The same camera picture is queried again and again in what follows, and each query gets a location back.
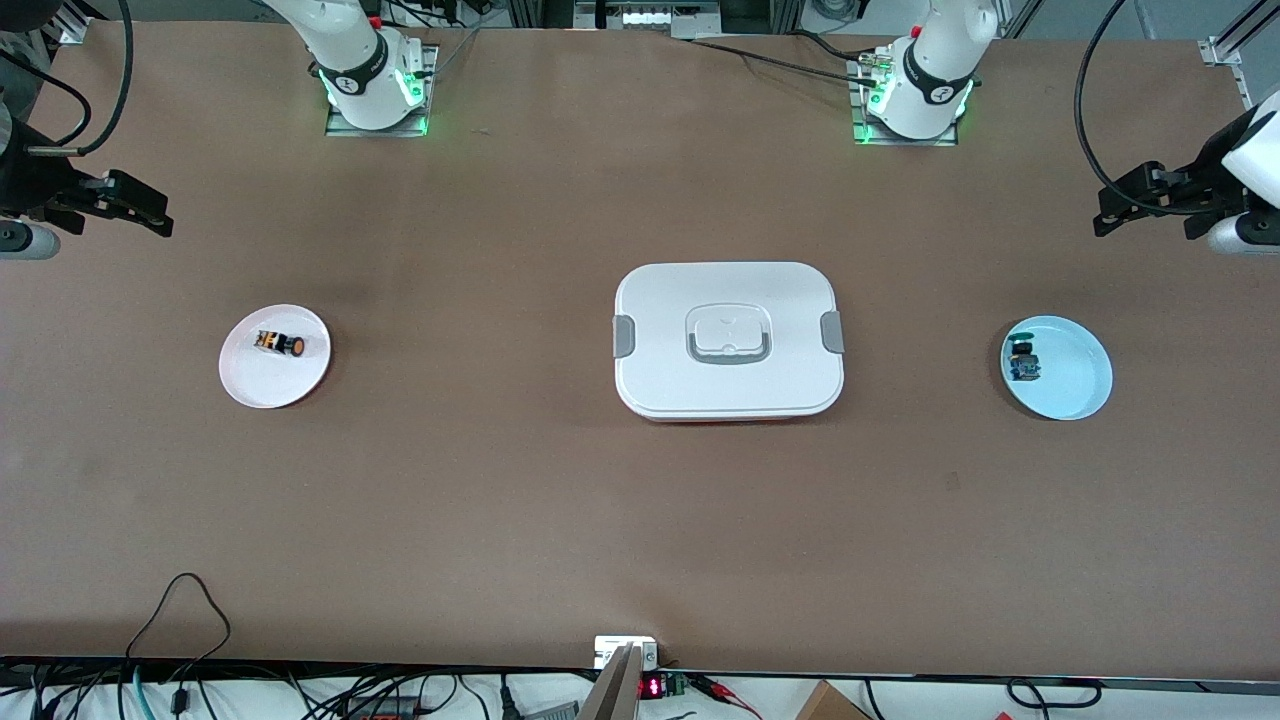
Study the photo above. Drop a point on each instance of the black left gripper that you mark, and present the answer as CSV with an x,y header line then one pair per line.
x,y
1203,187

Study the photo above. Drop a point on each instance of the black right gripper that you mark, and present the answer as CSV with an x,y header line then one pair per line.
x,y
30,183

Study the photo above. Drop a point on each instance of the orange push button switch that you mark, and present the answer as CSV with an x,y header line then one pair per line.
x,y
278,343

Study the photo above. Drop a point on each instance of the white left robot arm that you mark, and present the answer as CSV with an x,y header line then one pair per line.
x,y
930,70

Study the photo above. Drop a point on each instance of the light blue round plate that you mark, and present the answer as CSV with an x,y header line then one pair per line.
x,y
1075,375

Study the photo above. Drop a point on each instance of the pink round plate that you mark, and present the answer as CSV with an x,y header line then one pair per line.
x,y
270,385

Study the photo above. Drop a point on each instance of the white lidded lunch box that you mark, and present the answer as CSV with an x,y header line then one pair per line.
x,y
730,385

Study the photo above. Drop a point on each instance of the white lit device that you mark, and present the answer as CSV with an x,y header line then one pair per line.
x,y
648,16

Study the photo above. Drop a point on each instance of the brown cardboard box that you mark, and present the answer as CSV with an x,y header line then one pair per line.
x,y
830,705

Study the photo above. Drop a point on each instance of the red clip lead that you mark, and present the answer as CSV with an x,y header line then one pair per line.
x,y
725,692

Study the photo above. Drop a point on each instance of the small white mounting block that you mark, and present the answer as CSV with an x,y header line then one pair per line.
x,y
608,648

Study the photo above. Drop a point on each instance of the aluminium profile bar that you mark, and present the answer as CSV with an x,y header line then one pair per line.
x,y
612,690

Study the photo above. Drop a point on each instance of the red digit display module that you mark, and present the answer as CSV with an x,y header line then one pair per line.
x,y
652,688

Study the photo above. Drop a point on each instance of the aluminium slotted rail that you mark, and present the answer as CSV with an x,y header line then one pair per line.
x,y
1240,60

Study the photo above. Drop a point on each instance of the green push button switch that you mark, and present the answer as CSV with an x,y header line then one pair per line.
x,y
1024,365

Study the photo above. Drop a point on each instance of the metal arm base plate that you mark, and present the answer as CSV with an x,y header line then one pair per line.
x,y
335,128
865,138

